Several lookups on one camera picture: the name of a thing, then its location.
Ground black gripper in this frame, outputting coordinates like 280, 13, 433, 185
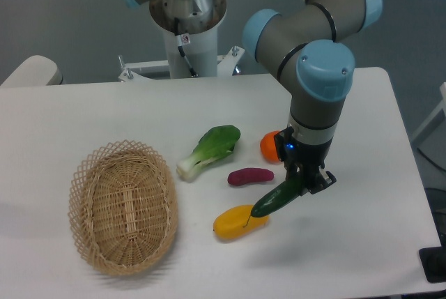
274, 126, 337, 194

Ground green cucumber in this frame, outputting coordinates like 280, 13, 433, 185
247, 175, 303, 224

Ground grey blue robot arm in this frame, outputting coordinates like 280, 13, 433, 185
124, 0, 383, 194

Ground orange fruit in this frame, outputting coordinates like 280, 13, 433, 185
259, 130, 280, 163

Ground purple sweet potato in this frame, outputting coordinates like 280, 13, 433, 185
227, 167, 275, 187

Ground yellow mango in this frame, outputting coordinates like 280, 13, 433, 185
213, 204, 270, 241

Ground green bok choy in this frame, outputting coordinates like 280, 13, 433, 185
176, 125, 241, 181

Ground black object at edge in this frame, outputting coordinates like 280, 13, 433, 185
419, 247, 445, 283

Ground woven wicker basket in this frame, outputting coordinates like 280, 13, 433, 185
68, 140, 178, 276

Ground white chair back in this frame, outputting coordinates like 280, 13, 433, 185
1, 55, 63, 89

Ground white furniture frame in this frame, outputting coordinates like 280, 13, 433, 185
410, 82, 445, 146

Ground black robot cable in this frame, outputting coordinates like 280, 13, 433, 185
173, 17, 199, 78

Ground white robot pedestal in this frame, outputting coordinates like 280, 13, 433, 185
117, 0, 249, 83

